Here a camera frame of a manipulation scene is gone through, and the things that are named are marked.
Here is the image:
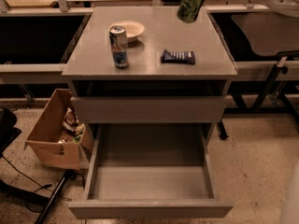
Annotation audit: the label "open grey middle drawer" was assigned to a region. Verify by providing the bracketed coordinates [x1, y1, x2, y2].
[69, 124, 233, 219]

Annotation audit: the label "grey desk frame rail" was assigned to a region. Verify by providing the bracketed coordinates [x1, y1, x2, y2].
[0, 7, 93, 84]

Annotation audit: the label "black floor cable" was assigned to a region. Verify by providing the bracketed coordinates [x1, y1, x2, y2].
[0, 155, 86, 214]

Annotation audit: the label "dark blue snack packet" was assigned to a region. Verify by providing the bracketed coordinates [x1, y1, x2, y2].
[160, 49, 195, 65]

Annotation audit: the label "white shallow bowl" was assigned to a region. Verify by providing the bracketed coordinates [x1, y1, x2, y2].
[111, 21, 145, 43]

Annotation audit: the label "grey chair at right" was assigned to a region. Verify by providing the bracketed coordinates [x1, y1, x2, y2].
[232, 13, 299, 118]

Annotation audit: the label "open cardboard box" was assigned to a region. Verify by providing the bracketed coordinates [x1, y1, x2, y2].
[25, 89, 93, 170]

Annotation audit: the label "black chair at left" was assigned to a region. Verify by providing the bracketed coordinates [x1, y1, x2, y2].
[0, 107, 21, 157]

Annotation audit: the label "closed grey top drawer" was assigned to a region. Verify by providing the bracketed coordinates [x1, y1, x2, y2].
[71, 96, 225, 123]

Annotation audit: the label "grey drawer cabinet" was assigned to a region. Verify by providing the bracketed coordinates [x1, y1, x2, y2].
[63, 7, 236, 137]

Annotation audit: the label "snack wrappers in box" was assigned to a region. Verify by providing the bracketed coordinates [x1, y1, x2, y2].
[59, 107, 85, 144]

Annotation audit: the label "black stand leg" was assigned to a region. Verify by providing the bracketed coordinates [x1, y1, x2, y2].
[35, 170, 74, 224]

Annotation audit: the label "tall blue silver can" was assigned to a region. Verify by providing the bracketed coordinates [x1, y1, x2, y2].
[109, 25, 129, 69]

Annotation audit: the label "green soda can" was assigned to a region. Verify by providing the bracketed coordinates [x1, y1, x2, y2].
[177, 0, 205, 23]

